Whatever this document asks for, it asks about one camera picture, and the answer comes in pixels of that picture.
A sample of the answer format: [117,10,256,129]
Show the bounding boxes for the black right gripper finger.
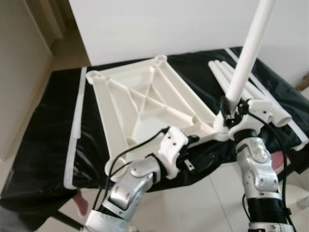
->
[220,96,233,120]

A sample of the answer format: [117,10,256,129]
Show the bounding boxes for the white plastic table leg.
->
[222,59,293,128]
[209,61,235,95]
[225,0,277,109]
[216,60,271,104]

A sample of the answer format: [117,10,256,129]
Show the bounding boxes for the white plastic children table top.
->
[86,55,242,183]

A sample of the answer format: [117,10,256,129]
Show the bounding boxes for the brown object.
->
[295,72,309,90]

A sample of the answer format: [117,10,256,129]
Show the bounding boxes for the black metal table leg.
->
[48,210,85,231]

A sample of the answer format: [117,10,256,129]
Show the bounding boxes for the black table cloth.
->
[0,46,309,228]

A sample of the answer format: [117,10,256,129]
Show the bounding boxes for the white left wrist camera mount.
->
[157,127,190,179]

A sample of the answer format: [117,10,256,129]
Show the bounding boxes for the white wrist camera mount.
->
[227,99,276,143]
[157,127,190,179]

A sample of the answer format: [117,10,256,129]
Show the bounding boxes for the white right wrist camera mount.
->
[227,99,276,143]

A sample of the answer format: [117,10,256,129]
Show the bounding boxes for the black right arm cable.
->
[239,101,295,228]

